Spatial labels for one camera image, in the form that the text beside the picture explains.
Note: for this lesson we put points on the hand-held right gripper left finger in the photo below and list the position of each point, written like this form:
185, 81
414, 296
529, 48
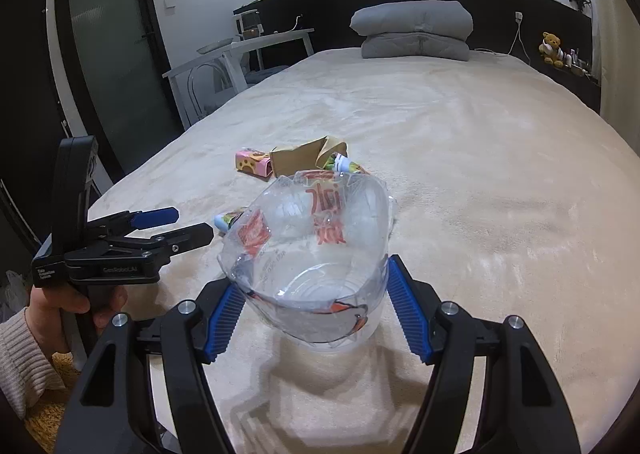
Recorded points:
225, 321

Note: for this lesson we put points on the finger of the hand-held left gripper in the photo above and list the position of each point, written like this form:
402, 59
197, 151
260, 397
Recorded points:
155, 218
185, 236

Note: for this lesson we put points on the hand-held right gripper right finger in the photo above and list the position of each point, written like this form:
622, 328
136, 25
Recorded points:
406, 314

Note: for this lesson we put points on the pink snack box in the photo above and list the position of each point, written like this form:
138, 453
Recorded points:
252, 162

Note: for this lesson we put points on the person's left hand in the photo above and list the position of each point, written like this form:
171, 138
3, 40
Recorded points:
60, 301

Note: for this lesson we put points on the green white snack wrapper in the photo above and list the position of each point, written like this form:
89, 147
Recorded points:
225, 221

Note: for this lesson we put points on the black wardrobe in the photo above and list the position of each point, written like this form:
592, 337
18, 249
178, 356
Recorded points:
25, 123

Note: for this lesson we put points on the white plastic bag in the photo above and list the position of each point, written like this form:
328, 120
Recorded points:
12, 291

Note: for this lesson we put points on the brown paper bag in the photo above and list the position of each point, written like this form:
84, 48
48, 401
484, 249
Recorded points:
295, 158

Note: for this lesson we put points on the clear plastic chair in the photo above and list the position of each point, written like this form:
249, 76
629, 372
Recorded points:
210, 83

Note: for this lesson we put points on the large cream pillow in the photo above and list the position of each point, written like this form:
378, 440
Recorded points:
475, 158

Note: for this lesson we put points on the white plate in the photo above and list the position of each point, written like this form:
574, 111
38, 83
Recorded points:
216, 46

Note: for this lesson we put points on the brown fuzzy cloth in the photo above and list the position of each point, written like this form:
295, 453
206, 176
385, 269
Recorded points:
50, 414

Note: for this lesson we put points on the white desk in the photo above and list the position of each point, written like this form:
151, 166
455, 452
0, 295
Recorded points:
270, 41

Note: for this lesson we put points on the white desk appliance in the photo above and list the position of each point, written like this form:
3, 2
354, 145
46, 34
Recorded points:
248, 23

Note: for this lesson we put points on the grey folded quilt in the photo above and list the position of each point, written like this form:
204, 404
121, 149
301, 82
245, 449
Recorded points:
415, 16
415, 47

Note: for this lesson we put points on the brown teddy bear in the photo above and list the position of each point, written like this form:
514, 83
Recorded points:
551, 47

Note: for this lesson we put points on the row of small bottles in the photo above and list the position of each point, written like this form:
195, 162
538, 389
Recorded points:
580, 64

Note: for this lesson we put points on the white wall switch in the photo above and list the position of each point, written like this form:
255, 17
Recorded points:
170, 5

